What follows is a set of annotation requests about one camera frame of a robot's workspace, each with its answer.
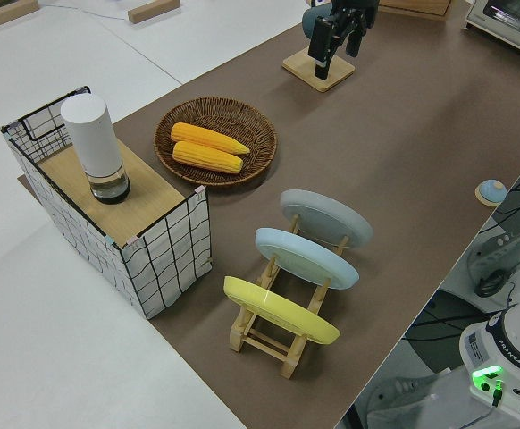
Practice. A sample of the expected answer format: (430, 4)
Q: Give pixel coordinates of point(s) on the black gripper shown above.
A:
(354, 8)

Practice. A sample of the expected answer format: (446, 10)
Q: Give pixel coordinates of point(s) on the gray plate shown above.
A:
(327, 216)

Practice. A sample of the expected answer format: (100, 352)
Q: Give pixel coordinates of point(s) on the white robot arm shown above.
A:
(479, 353)

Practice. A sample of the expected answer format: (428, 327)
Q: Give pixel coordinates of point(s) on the light blue plate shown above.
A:
(307, 259)

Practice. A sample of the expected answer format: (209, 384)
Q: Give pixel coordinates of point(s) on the yellow plate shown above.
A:
(278, 308)

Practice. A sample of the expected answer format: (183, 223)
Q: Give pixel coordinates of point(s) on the low wooden plate rack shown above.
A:
(264, 346)

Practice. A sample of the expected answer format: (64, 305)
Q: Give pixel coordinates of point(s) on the teal mug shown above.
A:
(309, 22)

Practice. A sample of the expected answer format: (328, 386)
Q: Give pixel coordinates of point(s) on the wooden mug tree stand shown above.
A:
(300, 67)

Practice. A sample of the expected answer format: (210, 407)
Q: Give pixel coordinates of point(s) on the wooden drawer box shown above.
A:
(416, 8)

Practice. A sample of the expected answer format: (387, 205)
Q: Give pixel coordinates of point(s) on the brown table mat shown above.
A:
(398, 134)

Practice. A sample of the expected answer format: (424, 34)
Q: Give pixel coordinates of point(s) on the round wicker basket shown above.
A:
(260, 134)

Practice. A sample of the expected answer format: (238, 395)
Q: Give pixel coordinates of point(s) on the white toaster oven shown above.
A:
(497, 27)

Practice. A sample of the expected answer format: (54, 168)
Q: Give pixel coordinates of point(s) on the yellow corn cob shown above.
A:
(206, 136)
(206, 158)

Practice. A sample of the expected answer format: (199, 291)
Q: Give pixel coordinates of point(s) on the light wooden block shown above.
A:
(153, 11)
(1, 15)

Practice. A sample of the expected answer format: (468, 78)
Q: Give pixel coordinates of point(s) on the blue service bell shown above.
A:
(490, 192)

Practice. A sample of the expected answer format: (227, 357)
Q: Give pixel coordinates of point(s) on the light wooden board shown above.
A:
(148, 201)

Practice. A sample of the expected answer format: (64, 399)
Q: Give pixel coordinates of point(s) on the white cylinder with glass base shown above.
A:
(94, 138)

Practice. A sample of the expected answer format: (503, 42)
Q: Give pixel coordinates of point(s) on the white pedestal housing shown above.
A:
(403, 402)
(488, 250)

